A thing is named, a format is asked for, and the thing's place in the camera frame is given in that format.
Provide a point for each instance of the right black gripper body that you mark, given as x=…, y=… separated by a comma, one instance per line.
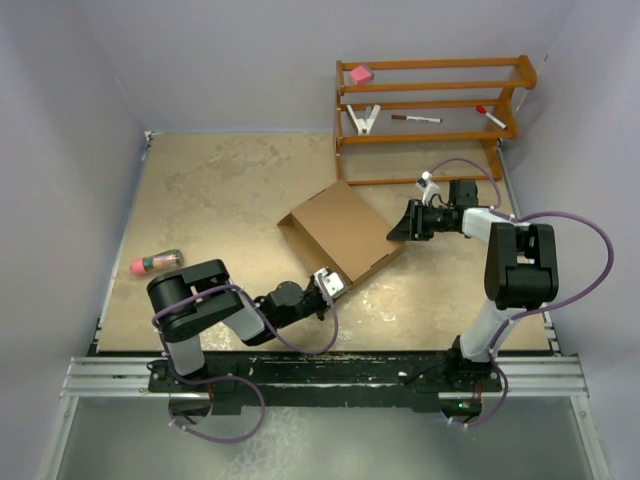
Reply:
x=430, y=220

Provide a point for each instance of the red-capped white marker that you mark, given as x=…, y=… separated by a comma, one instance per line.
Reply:
x=483, y=111

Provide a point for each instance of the small pink green object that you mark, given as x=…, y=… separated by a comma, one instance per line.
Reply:
x=158, y=262

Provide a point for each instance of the brown cardboard box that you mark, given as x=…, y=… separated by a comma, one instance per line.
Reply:
x=337, y=228

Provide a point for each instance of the aluminium extrusion frame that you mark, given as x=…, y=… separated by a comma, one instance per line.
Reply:
x=222, y=194

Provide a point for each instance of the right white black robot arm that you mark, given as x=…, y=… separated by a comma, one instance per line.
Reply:
x=520, y=275

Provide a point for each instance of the brown-capped white marker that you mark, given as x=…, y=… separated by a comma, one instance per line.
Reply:
x=434, y=120

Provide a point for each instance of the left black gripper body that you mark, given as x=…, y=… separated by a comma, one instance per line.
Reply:
x=311, y=302

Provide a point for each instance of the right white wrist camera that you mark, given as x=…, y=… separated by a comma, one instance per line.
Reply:
x=428, y=187

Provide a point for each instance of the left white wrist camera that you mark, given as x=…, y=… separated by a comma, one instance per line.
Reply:
x=330, y=284

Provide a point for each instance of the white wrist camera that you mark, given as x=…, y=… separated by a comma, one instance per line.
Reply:
x=330, y=284
x=428, y=187

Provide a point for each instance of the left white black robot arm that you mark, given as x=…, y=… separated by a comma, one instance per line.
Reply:
x=191, y=300

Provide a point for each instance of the wooden three-tier rack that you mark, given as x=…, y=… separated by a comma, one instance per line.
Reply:
x=420, y=101

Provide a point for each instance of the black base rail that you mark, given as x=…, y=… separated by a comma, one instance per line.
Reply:
x=422, y=381

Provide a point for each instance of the pink eraser block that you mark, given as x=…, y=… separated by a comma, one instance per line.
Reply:
x=361, y=75

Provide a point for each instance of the white clamp tool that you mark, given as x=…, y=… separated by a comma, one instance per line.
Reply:
x=363, y=125

